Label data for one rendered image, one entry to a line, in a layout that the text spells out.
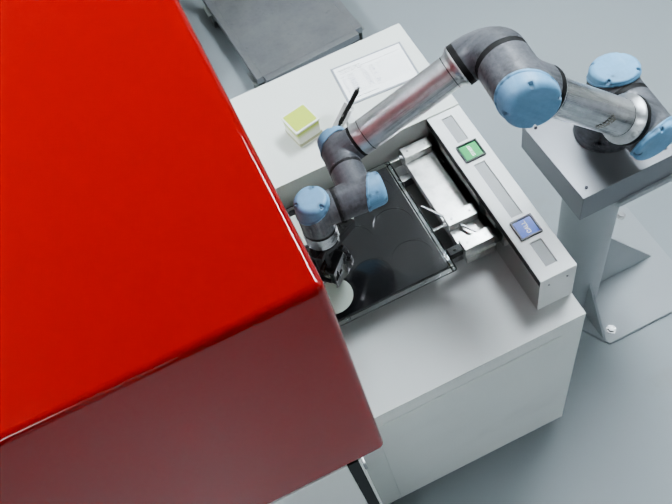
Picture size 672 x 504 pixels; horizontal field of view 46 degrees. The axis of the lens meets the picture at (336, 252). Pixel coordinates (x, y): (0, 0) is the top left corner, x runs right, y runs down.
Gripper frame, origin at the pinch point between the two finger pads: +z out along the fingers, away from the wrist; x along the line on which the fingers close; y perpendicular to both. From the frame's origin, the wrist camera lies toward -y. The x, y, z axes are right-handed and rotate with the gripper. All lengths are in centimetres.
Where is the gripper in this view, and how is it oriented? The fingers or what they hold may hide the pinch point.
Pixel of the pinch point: (340, 273)
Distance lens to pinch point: 193.2
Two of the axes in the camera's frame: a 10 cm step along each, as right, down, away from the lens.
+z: 1.6, 5.0, 8.5
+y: -3.6, 8.3, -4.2
